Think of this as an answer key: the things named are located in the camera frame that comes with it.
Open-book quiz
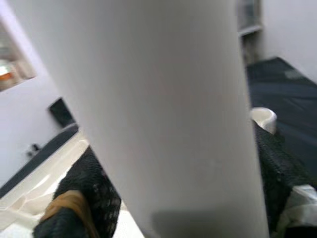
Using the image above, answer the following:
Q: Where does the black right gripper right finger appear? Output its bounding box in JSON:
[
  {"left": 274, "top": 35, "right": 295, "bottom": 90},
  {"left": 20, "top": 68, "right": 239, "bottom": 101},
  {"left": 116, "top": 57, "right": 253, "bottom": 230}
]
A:
[{"left": 252, "top": 121, "right": 317, "bottom": 234}]

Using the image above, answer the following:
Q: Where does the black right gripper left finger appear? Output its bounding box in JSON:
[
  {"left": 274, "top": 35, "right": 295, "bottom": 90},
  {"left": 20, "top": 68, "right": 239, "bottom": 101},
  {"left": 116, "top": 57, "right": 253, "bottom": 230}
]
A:
[{"left": 32, "top": 146, "right": 122, "bottom": 238}]

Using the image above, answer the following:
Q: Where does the white plastic table leg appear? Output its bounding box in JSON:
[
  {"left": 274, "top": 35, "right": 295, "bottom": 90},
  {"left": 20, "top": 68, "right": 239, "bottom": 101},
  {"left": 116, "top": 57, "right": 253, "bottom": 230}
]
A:
[{"left": 6, "top": 0, "right": 270, "bottom": 238}]

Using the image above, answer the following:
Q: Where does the yellow rubber band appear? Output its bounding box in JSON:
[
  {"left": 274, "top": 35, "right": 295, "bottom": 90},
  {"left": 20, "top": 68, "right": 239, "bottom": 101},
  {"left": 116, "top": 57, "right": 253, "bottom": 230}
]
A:
[{"left": 39, "top": 189, "right": 101, "bottom": 238}]

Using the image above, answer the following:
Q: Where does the beige container orange lid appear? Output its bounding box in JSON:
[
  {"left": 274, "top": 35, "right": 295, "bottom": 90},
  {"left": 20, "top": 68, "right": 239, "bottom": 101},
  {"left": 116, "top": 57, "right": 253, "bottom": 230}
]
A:
[{"left": 0, "top": 58, "right": 17, "bottom": 87}]

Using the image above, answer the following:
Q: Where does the white shelf board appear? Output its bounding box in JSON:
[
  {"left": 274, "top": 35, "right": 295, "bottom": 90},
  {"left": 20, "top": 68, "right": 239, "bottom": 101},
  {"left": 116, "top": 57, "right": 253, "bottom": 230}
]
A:
[{"left": 238, "top": 24, "right": 263, "bottom": 36}]

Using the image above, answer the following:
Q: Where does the clear plastic storage box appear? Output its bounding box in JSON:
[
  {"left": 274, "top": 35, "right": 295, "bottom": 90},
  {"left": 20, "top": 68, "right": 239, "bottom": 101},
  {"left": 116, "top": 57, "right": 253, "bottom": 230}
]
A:
[{"left": 237, "top": 0, "right": 263, "bottom": 29}]

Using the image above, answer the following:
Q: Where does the wall socket with black plugs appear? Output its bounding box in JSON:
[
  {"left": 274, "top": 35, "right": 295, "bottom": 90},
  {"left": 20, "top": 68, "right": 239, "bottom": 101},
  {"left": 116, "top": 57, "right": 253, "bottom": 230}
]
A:
[{"left": 26, "top": 142, "right": 40, "bottom": 157}]

